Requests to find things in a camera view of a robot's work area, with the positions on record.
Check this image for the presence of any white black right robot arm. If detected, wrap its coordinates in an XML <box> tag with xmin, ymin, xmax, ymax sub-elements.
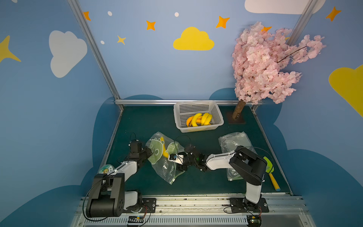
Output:
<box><xmin>168</xmin><ymin>145</ymin><xmax>267</xmax><ymax>204</ymax></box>

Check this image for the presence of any aluminium left frame rail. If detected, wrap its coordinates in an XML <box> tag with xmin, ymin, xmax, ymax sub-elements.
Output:
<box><xmin>88</xmin><ymin>105</ymin><xmax>124</xmax><ymax>197</ymax></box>

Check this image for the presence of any artificial pink blossom tree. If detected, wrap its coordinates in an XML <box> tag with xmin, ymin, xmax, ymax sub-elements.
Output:
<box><xmin>232</xmin><ymin>22</ymin><xmax>325</xmax><ymax>120</ymax></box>

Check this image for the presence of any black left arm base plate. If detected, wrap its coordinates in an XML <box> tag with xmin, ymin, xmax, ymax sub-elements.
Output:
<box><xmin>130</xmin><ymin>198</ymin><xmax>157</xmax><ymax>213</ymax></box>

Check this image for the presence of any aluminium back frame rail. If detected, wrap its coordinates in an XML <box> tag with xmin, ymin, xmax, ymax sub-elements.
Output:
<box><xmin>114</xmin><ymin>99</ymin><xmax>263</xmax><ymax>107</ymax></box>

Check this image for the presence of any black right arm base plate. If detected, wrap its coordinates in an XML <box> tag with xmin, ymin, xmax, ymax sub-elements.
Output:
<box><xmin>229</xmin><ymin>197</ymin><xmax>269</xmax><ymax>213</ymax></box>

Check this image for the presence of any right circuit board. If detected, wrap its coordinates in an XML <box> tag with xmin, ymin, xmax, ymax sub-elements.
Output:
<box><xmin>247</xmin><ymin>216</ymin><xmax>262</xmax><ymax>227</ymax></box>

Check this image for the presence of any green printed zip-top bag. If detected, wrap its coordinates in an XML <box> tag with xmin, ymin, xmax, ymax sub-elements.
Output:
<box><xmin>146</xmin><ymin>131</ymin><xmax>184</xmax><ymax>184</ymax></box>

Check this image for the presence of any circuit board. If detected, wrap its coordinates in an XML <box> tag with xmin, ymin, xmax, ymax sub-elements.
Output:
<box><xmin>127</xmin><ymin>216</ymin><xmax>145</xmax><ymax>226</ymax></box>
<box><xmin>247</xmin><ymin>216</ymin><xmax>262</xmax><ymax>227</ymax></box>

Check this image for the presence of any orange banana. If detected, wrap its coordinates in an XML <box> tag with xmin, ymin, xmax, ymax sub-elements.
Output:
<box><xmin>196</xmin><ymin>115</ymin><xmax>203</xmax><ymax>125</ymax></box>
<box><xmin>186</xmin><ymin>116</ymin><xmax>194</xmax><ymax>127</ymax></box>

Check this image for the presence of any dark square tree base plate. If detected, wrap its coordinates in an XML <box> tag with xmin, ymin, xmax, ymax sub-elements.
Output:
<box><xmin>226</xmin><ymin>112</ymin><xmax>246</xmax><ymax>124</ymax></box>

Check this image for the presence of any green toy shovel yellow handle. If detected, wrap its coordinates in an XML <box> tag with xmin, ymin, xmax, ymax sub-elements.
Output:
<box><xmin>263</xmin><ymin>157</ymin><xmax>281</xmax><ymax>192</ymax></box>

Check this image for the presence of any clear zip-top bag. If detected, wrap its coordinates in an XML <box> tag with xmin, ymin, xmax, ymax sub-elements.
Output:
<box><xmin>218</xmin><ymin>132</ymin><xmax>257</xmax><ymax>181</ymax></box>

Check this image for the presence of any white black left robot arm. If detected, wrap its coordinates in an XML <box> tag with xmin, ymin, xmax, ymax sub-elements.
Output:
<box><xmin>82</xmin><ymin>140</ymin><xmax>152</xmax><ymax>222</ymax></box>

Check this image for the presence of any yellow banana bunch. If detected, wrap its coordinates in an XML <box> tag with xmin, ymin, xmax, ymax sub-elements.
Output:
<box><xmin>200</xmin><ymin>113</ymin><xmax>213</xmax><ymax>125</ymax></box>
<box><xmin>160</xmin><ymin>137</ymin><xmax>169</xmax><ymax>159</ymax></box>

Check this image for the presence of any aluminium front rail bed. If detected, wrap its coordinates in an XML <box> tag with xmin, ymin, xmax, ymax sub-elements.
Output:
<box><xmin>71</xmin><ymin>193</ymin><xmax>316</xmax><ymax>227</ymax></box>

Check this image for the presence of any aluminium frame rail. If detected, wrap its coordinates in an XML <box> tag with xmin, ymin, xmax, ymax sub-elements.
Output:
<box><xmin>114</xmin><ymin>99</ymin><xmax>263</xmax><ymax>107</ymax></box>
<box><xmin>88</xmin><ymin>105</ymin><xmax>124</xmax><ymax>197</ymax></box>

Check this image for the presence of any left circuit board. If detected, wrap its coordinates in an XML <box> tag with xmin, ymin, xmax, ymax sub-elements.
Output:
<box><xmin>127</xmin><ymin>216</ymin><xmax>145</xmax><ymax>226</ymax></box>

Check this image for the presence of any white perforated plastic basket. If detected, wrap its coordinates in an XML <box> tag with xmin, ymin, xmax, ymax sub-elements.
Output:
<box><xmin>174</xmin><ymin>101</ymin><xmax>224</xmax><ymax>133</ymax></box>

